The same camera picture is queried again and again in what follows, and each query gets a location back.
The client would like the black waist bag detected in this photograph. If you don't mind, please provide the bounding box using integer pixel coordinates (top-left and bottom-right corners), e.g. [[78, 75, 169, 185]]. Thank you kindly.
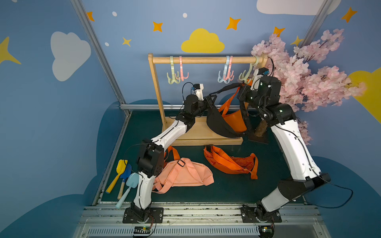
[[207, 86, 253, 138]]

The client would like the pink waist bag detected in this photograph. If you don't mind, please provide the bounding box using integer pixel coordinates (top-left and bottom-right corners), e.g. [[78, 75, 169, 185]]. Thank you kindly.
[[152, 158, 214, 194]]

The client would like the red orange waist bag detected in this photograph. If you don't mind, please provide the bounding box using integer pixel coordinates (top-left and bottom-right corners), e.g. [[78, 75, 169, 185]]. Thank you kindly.
[[203, 145, 259, 179]]

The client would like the bright orange waist bag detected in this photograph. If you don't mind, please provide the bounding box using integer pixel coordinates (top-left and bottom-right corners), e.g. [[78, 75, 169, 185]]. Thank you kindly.
[[218, 83, 252, 133]]

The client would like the dark orange waist bag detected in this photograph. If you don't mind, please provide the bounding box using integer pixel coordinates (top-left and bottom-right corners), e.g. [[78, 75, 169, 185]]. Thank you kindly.
[[163, 146, 182, 168]]

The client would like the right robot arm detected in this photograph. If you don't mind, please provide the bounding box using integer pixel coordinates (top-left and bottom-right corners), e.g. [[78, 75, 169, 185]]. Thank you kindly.
[[238, 76, 331, 219]]

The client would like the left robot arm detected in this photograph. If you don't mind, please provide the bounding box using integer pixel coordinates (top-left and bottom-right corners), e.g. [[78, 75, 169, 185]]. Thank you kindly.
[[131, 94, 211, 215]]

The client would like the green hook right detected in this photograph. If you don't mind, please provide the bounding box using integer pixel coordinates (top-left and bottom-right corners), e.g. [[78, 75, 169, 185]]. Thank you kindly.
[[239, 56, 260, 84]]

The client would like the green hook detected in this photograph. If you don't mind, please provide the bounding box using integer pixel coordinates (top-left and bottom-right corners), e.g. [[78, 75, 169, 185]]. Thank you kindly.
[[239, 56, 260, 84], [167, 56, 180, 85]]

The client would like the pink hook right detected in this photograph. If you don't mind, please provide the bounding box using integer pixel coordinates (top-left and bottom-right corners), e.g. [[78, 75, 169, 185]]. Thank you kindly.
[[223, 56, 234, 84]]

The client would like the pink hook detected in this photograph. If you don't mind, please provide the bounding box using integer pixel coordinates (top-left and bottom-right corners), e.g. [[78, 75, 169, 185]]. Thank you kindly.
[[223, 56, 234, 84], [179, 56, 189, 81]]

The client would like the blue hook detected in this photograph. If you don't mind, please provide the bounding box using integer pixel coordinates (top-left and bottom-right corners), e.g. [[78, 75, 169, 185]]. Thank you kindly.
[[217, 56, 230, 84]]

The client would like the pink hook left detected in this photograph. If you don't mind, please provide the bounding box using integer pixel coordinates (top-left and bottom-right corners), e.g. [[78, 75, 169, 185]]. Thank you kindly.
[[179, 56, 189, 81]]

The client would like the green hook left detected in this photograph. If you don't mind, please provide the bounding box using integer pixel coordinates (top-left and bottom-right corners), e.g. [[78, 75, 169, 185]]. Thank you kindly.
[[167, 56, 180, 85]]

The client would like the wooden hanging rack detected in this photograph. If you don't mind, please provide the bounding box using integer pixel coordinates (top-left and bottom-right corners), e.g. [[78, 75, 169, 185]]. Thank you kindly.
[[148, 53, 268, 146]]

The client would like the pink blossom tree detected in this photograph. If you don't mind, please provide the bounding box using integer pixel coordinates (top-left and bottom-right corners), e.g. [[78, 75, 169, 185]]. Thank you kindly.
[[249, 28, 367, 146]]

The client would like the yellow toy shovel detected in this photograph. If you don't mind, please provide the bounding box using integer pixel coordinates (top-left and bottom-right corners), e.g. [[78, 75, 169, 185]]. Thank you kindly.
[[106, 160, 128, 193]]

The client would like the light blue toy shovel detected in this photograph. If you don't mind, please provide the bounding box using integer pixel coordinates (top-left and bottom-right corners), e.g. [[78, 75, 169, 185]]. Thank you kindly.
[[115, 173, 140, 209]]

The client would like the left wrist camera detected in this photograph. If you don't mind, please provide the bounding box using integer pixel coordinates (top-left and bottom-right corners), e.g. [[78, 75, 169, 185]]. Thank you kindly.
[[193, 84, 204, 101]]

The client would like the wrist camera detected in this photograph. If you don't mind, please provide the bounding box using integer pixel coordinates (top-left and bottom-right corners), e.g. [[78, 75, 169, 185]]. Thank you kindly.
[[251, 67, 269, 91], [193, 84, 204, 101]]

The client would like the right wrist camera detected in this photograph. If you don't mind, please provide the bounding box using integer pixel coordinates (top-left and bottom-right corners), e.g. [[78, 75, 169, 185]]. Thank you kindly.
[[251, 67, 269, 91]]

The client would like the horizontal aluminium rail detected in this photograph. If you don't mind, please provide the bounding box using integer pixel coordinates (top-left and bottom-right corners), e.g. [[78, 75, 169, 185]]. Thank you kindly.
[[119, 103, 257, 111]]

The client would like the right aluminium corner post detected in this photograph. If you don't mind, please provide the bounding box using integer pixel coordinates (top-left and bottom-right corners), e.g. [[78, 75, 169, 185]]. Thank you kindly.
[[298, 0, 334, 48]]

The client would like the aluminium corner post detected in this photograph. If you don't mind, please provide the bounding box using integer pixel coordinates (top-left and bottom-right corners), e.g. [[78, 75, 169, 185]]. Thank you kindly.
[[70, 0, 126, 106], [298, 0, 334, 48]]

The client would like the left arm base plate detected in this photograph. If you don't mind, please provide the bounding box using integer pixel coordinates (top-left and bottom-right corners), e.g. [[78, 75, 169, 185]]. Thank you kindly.
[[122, 207, 164, 224]]

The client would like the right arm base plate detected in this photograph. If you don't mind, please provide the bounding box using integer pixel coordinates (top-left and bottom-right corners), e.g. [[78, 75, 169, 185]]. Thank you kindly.
[[240, 204, 282, 223]]

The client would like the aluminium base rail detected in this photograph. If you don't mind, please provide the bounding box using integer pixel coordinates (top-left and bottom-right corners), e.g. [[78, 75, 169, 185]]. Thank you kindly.
[[73, 202, 330, 238]]

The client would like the left aluminium corner post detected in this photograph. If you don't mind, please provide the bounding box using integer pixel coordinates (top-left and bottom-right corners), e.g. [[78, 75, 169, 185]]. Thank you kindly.
[[70, 0, 126, 106]]

